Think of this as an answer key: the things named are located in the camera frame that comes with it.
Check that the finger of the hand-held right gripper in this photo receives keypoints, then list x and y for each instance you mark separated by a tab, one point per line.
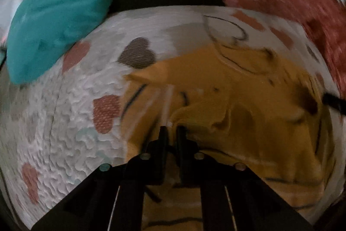
336	101

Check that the white heart-printed blanket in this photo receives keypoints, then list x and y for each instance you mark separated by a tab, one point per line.
81	101

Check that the teal cloth bundle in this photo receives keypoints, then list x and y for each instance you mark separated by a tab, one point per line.
54	22

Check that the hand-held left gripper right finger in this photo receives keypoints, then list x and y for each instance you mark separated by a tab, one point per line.
185	155

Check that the yellow striped small garment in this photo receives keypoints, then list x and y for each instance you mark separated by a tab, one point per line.
243	90

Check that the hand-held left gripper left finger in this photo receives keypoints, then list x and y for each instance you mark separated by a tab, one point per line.
159	155

